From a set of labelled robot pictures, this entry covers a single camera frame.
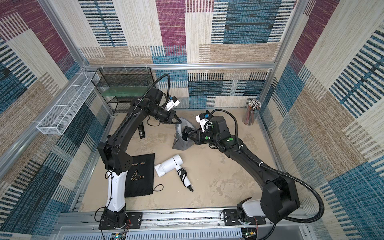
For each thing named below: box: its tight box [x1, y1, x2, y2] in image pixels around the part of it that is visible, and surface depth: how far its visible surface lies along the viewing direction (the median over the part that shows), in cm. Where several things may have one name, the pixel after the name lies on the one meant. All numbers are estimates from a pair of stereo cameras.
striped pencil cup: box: [242, 99, 262, 126], surface depth 101 cm
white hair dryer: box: [154, 154, 194, 192], surface depth 87 cm
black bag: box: [125, 153, 155, 198], surface depth 89 cm
